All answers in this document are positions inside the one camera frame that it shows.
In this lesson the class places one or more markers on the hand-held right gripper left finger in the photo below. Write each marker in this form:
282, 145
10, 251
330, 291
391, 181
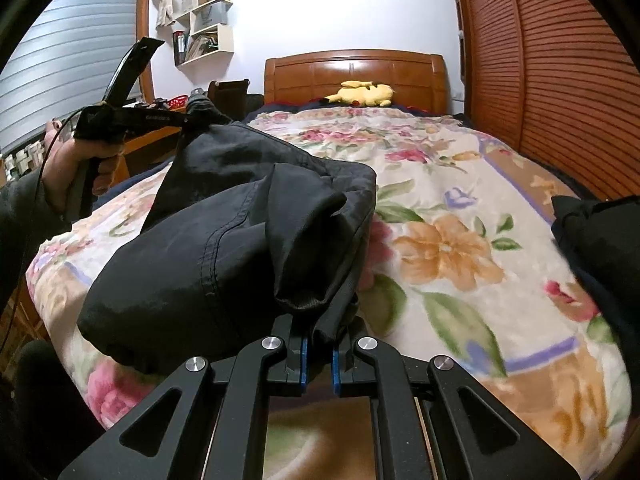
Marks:
285, 360

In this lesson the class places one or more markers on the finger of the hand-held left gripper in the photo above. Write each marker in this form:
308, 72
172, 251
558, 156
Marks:
200, 105

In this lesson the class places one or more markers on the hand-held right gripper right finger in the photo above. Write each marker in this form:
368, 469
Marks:
352, 360

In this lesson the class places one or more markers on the black jacket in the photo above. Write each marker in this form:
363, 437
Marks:
200, 260

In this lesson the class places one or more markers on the person's left forearm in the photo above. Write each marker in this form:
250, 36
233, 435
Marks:
25, 240

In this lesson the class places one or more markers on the dark clothes pile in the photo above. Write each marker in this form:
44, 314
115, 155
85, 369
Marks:
600, 260

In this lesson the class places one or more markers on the person's left hand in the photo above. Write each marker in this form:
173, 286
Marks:
62, 165

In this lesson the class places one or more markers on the red basket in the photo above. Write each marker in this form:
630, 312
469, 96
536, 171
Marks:
177, 102

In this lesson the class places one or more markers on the dark brown chair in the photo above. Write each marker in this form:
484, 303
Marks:
230, 100

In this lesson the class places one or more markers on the black binders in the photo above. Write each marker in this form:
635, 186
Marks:
179, 47

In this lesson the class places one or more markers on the grey paper bag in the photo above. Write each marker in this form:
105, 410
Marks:
210, 16

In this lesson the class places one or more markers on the grey window blind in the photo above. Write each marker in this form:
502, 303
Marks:
60, 50

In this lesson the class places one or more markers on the small white boxes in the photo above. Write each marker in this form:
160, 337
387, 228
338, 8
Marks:
20, 162

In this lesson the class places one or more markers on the wooden bed headboard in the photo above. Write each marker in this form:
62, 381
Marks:
350, 72

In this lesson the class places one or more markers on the yellow plush toy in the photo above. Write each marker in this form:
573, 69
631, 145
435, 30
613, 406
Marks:
362, 94

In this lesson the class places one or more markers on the floral blanket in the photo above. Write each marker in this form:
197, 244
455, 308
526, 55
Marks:
450, 185

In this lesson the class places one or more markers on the person's leg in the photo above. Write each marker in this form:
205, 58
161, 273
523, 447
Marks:
35, 395

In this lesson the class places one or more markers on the wooden louvered wardrobe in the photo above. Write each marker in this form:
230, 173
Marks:
550, 60

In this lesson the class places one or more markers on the white wall shelf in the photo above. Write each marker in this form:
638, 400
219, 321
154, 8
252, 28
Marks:
225, 40

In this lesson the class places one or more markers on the wooden window frame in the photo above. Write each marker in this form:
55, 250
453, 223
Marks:
145, 10

